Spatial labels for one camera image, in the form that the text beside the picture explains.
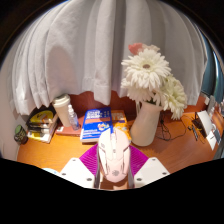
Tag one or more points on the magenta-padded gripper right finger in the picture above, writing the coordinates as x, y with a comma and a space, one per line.
150, 171

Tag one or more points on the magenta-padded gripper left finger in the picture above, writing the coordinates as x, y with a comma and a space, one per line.
78, 171

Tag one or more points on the pink computer mouse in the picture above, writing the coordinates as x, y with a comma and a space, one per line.
114, 155

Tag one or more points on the red-brown flat book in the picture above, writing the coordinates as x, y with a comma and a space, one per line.
65, 131

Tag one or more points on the white ceramic jug vase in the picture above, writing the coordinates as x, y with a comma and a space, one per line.
146, 125

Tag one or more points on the blue cover book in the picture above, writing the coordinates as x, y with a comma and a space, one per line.
93, 126

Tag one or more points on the clear spray bottle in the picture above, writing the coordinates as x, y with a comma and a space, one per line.
74, 120

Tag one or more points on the white and yellow book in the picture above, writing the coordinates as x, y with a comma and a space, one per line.
40, 136

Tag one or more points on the dark thick book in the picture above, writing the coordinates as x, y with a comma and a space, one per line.
41, 126

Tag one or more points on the yellow cover book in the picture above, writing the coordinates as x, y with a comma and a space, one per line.
119, 118

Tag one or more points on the white tumbler cup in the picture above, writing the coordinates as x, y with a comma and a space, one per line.
62, 110

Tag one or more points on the dark green mug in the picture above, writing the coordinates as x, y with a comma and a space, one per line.
20, 135

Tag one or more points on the white paper box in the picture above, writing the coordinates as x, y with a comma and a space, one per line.
213, 139

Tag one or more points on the white flat device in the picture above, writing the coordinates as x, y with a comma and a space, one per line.
204, 122

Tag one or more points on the white flower bouquet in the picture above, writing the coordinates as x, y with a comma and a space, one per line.
146, 71

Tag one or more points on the dark framed window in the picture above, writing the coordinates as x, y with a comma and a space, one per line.
208, 66

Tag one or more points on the white curtain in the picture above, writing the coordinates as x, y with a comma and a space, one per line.
93, 50

